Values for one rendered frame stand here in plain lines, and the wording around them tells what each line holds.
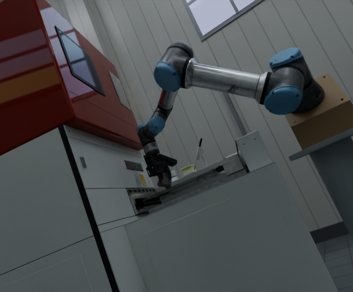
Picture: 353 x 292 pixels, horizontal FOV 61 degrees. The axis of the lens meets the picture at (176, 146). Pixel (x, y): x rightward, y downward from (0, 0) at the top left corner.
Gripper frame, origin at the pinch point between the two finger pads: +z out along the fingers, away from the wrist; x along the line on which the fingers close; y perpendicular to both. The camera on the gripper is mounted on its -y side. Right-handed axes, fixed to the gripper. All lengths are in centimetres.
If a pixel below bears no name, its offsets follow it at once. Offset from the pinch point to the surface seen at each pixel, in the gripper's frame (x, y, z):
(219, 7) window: -27, -199, -184
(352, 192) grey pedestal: 73, -14, 30
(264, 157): 54, -2, 6
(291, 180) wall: -40, -196, 26
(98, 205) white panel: 17, 49, 0
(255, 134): 55, -3, -3
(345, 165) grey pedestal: 75, -15, 20
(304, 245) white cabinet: 56, 3, 40
